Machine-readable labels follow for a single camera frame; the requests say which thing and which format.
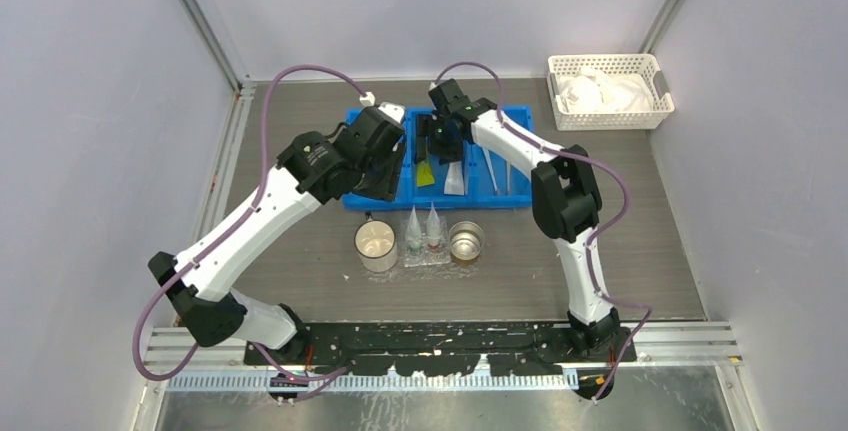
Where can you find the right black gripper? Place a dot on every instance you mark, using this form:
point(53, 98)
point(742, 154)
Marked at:
point(427, 124)

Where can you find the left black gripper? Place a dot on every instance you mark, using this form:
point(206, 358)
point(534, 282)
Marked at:
point(385, 189)

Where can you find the green toothpaste tube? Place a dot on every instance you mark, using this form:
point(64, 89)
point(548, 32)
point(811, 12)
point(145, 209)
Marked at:
point(424, 174)

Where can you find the blue three-compartment bin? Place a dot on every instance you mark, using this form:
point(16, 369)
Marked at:
point(505, 147)

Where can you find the white toothpaste tube teal cap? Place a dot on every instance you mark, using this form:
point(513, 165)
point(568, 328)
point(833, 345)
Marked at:
point(414, 235)

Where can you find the white-inside mug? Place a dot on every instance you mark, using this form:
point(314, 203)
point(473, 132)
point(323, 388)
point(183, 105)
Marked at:
point(375, 242)

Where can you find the clear acrylic toothbrush holder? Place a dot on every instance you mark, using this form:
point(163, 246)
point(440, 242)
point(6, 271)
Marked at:
point(425, 256)

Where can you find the steel cup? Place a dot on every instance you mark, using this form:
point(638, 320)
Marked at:
point(466, 242)

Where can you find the white plastic basket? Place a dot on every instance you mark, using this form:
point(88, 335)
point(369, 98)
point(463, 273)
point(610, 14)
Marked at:
point(645, 65)

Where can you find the white toothpaste tube red cap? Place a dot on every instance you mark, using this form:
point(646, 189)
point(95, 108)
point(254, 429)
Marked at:
point(433, 228)

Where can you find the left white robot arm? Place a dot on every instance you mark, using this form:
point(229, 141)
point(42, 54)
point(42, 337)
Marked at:
point(199, 280)

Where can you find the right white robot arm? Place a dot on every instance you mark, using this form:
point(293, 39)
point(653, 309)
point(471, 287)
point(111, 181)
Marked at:
point(566, 202)

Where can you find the white toothpaste tube orange cap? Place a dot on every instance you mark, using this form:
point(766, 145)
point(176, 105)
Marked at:
point(455, 184)

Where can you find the white cloth in basket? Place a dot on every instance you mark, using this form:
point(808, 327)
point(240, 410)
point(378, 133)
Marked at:
point(594, 91)

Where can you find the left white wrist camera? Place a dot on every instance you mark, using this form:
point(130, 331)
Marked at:
point(395, 112)

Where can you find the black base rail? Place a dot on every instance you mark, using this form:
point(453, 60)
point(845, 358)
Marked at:
point(443, 349)

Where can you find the aluminium frame extrusion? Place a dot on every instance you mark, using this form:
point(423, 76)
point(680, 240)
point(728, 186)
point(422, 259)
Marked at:
point(657, 345)

